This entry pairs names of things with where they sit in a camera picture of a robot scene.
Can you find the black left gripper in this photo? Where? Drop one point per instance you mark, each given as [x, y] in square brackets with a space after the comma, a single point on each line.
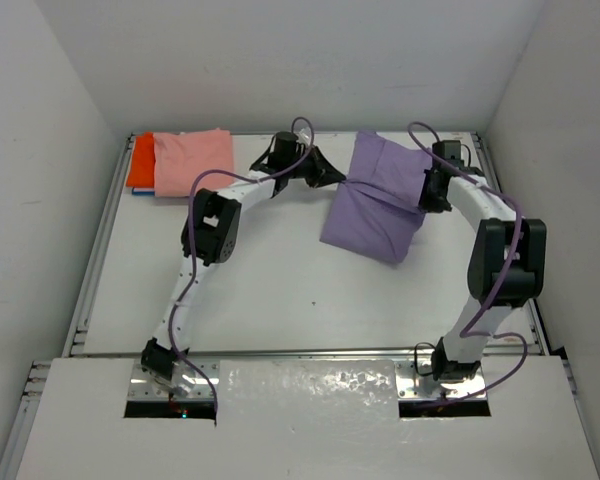
[311, 167]

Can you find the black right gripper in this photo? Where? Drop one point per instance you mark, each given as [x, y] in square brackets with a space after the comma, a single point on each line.
[427, 203]

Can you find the purple t-shirt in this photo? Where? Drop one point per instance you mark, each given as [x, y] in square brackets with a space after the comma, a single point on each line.
[375, 212]

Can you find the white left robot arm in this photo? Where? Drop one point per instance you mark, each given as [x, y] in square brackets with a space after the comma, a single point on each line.
[210, 233]

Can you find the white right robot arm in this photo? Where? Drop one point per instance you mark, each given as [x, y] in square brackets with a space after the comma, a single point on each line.
[506, 266]

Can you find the folded pink t-shirt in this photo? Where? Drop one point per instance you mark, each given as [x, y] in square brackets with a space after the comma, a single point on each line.
[181, 158]

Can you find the folded orange t-shirt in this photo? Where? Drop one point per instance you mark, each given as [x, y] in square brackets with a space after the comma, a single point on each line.
[141, 172]

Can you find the white foam front cover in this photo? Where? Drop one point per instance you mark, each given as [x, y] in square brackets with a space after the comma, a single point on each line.
[304, 420]

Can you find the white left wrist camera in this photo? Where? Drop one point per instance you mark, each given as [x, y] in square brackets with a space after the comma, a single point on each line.
[306, 135]

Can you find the aluminium right table rail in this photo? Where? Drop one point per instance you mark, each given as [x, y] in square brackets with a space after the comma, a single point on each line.
[524, 321]

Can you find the aluminium table rail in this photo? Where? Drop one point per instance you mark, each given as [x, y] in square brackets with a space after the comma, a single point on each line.
[80, 319]
[512, 350]
[524, 321]

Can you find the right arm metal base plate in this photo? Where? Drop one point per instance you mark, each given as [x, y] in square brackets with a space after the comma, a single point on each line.
[412, 387]

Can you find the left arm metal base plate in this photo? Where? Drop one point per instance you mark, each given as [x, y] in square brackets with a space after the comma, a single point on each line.
[185, 385]

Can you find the aluminium left table rail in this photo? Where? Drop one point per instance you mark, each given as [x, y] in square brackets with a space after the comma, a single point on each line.
[80, 319]

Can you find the aluminium front table rail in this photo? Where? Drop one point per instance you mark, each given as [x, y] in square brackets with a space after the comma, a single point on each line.
[512, 350]

